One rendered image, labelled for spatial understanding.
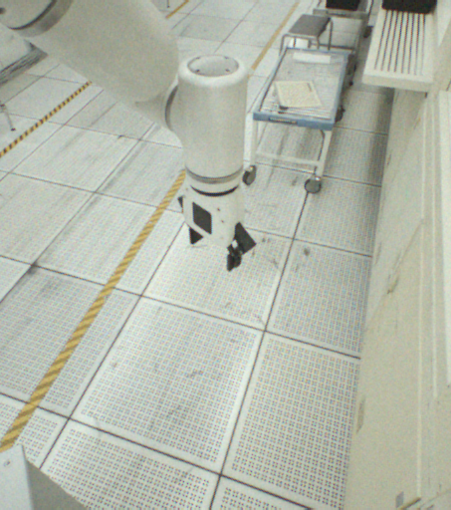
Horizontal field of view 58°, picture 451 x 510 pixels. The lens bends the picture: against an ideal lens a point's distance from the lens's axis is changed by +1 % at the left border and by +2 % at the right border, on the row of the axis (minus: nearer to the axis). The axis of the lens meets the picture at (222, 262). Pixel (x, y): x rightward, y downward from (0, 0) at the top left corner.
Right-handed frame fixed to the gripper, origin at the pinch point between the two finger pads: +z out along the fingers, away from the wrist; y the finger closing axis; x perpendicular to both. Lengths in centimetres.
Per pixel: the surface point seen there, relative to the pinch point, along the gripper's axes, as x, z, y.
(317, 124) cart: 136, 55, -61
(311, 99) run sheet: 152, 54, -77
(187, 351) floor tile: 17, 101, -34
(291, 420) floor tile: 24, 101, 15
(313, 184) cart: 138, 93, -57
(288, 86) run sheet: 156, 54, -95
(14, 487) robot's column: -46, 25, -2
